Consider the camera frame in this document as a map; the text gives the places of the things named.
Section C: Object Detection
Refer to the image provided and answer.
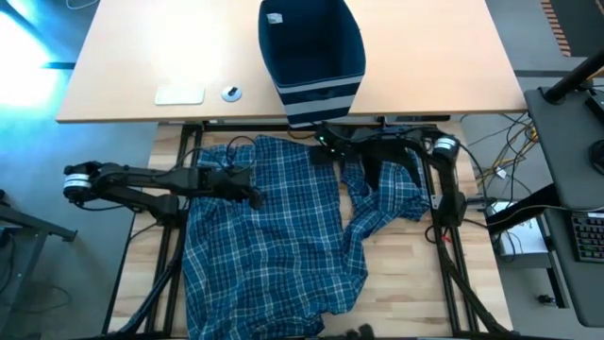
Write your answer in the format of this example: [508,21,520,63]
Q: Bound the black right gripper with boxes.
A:
[309,123,362,166]

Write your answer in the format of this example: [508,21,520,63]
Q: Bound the black shorts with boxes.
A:
[361,150,424,191]

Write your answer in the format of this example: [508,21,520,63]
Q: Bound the blue plaid pants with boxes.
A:
[343,159,431,224]

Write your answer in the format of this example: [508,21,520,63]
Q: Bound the dark grey side desk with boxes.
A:
[524,87,604,330]

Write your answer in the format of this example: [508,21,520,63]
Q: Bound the beige desk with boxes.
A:
[55,0,529,125]

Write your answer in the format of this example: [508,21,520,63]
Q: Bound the orange black striped strip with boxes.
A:
[540,0,572,58]

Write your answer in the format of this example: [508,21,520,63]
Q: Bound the black keyboard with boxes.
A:
[570,212,604,264]

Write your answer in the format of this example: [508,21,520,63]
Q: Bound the navy striped fabric laundry bin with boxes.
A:
[258,0,367,129]

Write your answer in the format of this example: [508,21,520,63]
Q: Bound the yellow cable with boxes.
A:
[476,127,539,180]

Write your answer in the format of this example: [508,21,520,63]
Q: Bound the pale rectangular plate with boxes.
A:
[154,85,206,106]

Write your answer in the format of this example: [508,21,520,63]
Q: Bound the dark garment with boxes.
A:
[181,134,402,340]

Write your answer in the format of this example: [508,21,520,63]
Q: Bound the white papers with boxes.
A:
[490,200,551,257]

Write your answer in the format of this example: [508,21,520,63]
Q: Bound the black aluminium table frame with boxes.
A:
[101,121,520,340]

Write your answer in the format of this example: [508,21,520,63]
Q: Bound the black desk leg bar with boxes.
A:
[485,183,561,233]

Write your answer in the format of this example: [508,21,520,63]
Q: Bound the black metal stand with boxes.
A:
[0,188,78,284]

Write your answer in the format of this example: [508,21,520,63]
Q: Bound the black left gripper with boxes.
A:
[202,165,266,211]

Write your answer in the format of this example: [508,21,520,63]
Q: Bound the black cable bundle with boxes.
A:
[464,111,539,190]

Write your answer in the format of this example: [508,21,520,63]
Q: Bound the black round pole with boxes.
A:
[542,49,604,104]

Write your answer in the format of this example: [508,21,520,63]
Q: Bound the black braided cable sleeve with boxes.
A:
[436,245,513,337]
[115,245,183,336]

